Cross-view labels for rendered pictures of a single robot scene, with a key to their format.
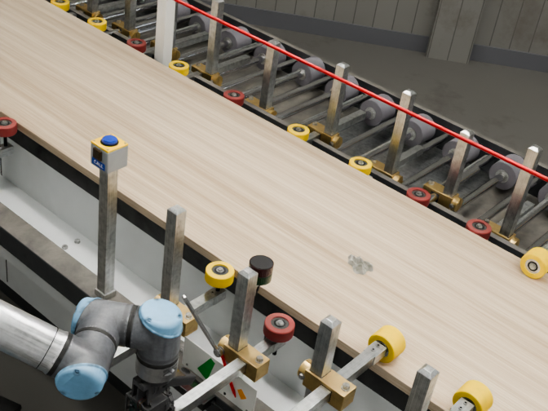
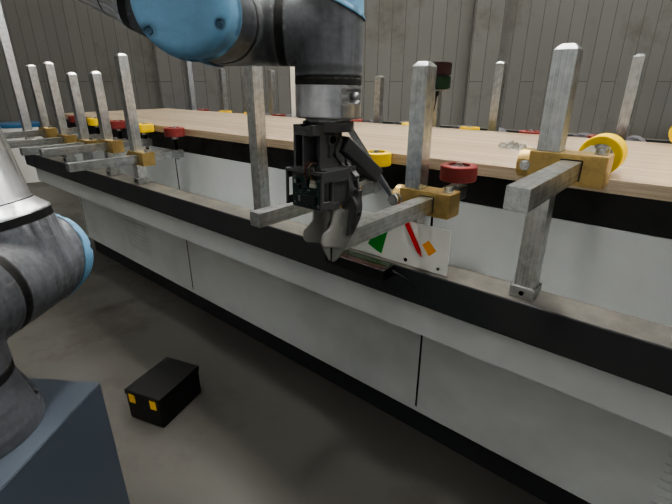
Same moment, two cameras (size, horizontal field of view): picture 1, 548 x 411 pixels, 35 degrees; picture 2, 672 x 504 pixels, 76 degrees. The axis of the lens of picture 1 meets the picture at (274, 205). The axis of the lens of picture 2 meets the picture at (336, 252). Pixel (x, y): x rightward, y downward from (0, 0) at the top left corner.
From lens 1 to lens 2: 1.49 m
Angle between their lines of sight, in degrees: 13
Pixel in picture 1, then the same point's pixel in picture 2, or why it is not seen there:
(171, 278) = not seen: hidden behind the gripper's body
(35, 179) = (203, 177)
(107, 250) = (259, 157)
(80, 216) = (240, 191)
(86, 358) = not seen: outside the picture
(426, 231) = not seen: hidden behind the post
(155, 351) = (325, 40)
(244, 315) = (424, 129)
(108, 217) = (256, 114)
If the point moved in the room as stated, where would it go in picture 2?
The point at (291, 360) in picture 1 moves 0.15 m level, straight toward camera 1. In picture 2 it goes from (466, 235) to (476, 258)
